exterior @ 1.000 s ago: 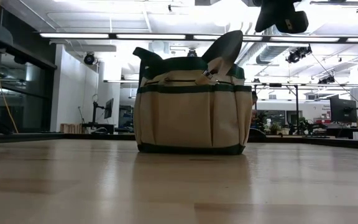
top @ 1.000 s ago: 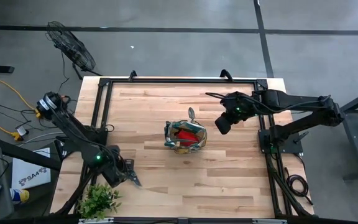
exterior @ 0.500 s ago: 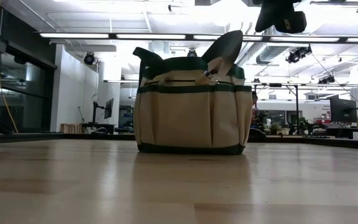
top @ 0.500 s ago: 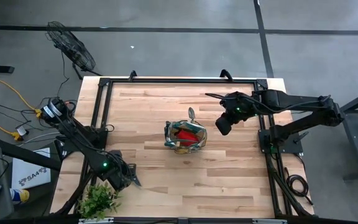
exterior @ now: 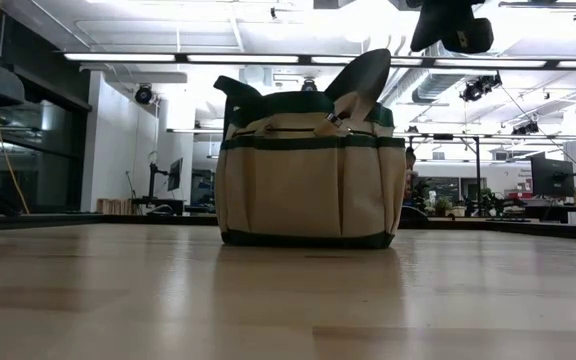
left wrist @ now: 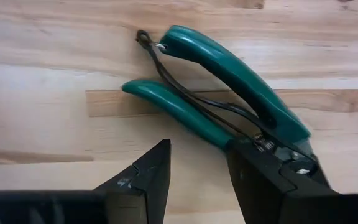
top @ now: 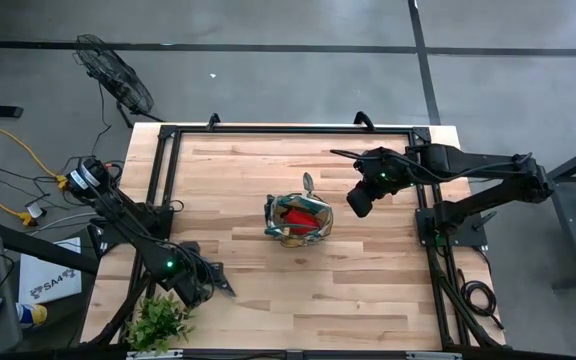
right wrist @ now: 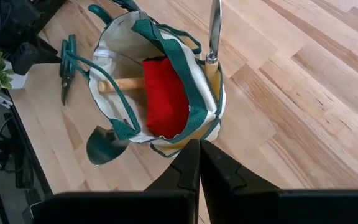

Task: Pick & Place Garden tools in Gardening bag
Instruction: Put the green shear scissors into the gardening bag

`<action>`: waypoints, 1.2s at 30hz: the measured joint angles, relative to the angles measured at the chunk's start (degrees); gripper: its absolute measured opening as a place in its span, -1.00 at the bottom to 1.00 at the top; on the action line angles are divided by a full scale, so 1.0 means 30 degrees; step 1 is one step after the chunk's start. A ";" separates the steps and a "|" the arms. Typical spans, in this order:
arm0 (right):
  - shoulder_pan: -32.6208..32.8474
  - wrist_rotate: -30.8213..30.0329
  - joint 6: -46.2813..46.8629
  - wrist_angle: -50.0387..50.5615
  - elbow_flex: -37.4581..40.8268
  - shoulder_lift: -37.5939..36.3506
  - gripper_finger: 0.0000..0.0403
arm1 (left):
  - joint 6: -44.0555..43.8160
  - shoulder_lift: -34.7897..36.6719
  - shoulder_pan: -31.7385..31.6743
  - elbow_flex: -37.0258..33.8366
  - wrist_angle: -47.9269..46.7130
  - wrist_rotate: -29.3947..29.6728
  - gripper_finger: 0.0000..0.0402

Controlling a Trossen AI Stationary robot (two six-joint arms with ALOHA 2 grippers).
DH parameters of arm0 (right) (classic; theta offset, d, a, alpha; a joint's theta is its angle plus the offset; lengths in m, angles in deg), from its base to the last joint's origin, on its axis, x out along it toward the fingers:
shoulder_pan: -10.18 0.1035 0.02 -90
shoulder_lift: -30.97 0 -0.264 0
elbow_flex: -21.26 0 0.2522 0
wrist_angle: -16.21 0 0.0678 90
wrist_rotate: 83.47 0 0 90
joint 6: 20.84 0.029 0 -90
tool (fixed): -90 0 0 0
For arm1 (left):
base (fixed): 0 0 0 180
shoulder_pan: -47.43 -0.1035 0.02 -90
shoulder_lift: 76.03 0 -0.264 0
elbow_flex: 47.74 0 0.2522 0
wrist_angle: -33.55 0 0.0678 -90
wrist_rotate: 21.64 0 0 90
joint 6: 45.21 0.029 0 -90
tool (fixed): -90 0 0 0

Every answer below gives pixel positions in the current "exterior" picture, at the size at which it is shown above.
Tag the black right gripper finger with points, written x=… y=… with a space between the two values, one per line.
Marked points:
x=430 y=25
x=468 y=35

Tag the cream green gardening bag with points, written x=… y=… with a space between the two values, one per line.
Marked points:
x=308 y=195

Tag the black track light cluster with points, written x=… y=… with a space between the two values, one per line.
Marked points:
x=478 y=87

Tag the black round spotlight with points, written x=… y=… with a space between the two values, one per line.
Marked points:
x=309 y=85
x=144 y=94

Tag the person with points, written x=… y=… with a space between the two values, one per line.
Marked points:
x=410 y=160

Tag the black desk monitor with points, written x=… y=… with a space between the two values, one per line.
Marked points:
x=550 y=177

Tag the small background potted plants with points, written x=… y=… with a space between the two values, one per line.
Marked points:
x=488 y=200

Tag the wooden crate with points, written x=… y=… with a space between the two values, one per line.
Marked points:
x=113 y=206

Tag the long ceiling light strip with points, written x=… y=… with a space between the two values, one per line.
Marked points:
x=243 y=58

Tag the black background desk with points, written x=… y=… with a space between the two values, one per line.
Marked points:
x=558 y=209

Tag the monitor on black stand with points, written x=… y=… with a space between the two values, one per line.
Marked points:
x=175 y=175

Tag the silver ventilation duct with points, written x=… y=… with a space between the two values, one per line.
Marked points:
x=438 y=85

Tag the black metal rack frame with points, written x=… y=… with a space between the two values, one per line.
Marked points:
x=477 y=170

